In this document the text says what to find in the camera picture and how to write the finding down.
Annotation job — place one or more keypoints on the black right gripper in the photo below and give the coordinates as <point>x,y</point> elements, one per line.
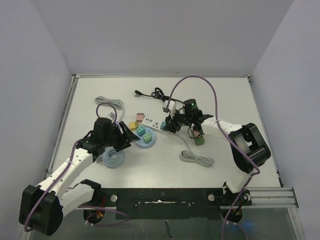
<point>176,120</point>

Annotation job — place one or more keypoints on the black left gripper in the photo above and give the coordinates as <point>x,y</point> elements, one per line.
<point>126,138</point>

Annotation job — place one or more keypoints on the teal charger dark base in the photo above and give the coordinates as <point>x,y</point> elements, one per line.
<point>163,126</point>

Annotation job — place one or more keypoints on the yellow olive charger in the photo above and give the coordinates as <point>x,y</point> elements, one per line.
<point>133,125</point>

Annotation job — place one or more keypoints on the mint green charger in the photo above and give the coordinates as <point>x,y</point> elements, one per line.
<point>148,137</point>

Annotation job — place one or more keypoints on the small pink charger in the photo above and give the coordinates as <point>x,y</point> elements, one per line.
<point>196,134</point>

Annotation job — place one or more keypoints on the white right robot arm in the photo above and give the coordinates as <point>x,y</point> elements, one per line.
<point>248,147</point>

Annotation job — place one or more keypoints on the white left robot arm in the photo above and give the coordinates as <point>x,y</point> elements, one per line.
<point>44,206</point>

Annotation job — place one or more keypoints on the round blue power socket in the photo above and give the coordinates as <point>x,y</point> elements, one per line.
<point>141,144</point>

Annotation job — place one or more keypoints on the white USB power strip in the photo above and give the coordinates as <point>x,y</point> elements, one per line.
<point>154,125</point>

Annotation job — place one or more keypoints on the green power strip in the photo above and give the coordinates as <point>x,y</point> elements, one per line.
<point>197,141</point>

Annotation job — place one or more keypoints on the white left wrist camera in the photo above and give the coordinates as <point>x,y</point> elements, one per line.
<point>111,116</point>

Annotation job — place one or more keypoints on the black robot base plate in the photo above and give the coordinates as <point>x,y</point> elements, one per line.
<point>168,203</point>

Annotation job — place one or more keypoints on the aluminium frame rail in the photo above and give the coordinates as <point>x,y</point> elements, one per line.
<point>273,214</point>

